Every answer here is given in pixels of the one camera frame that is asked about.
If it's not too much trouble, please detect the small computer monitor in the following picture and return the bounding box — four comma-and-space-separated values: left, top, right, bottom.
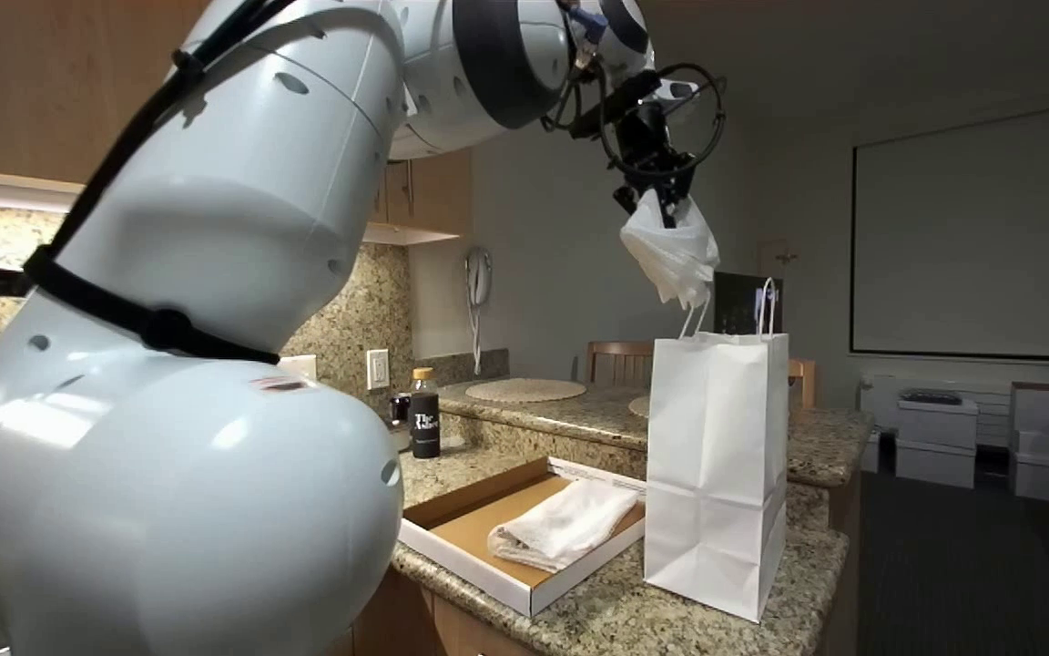
709, 269, 786, 338

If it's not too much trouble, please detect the wooden base cabinet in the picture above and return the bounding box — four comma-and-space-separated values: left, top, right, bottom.
347, 562, 521, 656

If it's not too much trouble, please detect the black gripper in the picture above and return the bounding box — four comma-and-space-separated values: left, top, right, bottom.
607, 102, 706, 235

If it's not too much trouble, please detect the dark bottle with label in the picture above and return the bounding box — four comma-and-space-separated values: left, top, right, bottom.
409, 365, 443, 461

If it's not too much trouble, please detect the black arm strap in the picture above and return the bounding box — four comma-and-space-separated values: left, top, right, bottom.
20, 246, 283, 365

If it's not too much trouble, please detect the white wall board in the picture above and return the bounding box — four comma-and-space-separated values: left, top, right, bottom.
850, 102, 1049, 365

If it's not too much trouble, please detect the white cloth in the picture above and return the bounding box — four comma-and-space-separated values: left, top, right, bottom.
483, 474, 648, 576
615, 186, 725, 314

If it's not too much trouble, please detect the white wall phone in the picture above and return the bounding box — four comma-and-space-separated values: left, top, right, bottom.
462, 246, 496, 378

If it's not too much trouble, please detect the white wall outlet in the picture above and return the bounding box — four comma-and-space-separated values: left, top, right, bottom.
362, 347, 394, 395
280, 351, 319, 385

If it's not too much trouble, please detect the wooden dining chair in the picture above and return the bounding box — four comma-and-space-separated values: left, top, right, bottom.
578, 338, 654, 390
786, 357, 820, 413

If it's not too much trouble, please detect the white paper bag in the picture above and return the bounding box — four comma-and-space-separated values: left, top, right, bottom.
641, 272, 795, 626

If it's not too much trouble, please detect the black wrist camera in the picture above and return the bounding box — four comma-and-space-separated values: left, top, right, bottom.
572, 65, 706, 130

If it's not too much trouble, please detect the folded white cloth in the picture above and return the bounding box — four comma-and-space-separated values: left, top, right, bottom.
483, 474, 648, 576

